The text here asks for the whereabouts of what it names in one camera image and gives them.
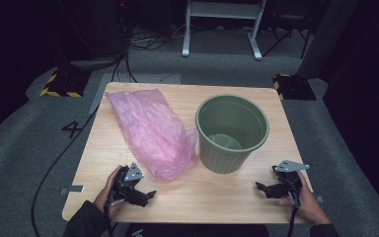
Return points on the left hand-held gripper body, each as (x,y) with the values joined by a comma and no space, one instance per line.
(128,192)

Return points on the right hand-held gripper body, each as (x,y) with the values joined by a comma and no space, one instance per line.
(291,182)

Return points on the green plastic bin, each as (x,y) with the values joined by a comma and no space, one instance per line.
(223,158)

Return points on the pink plastic bag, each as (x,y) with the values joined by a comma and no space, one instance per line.
(151,131)

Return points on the person's left hand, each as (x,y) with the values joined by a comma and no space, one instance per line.
(102,197)

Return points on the person's right hand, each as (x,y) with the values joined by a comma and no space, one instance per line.
(309,207)

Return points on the grey tape piece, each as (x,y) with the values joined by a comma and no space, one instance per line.
(319,198)
(74,189)

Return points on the black stand base striped tape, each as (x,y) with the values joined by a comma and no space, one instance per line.
(65,84)
(294,87)

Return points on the black tripod stand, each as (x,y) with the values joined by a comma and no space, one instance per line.
(278,43)

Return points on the grey pillar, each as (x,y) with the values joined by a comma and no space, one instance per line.
(329,36)

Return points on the black equipment cabinet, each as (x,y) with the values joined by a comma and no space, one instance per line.
(92,29)

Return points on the white desk frame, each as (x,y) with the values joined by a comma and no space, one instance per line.
(223,10)

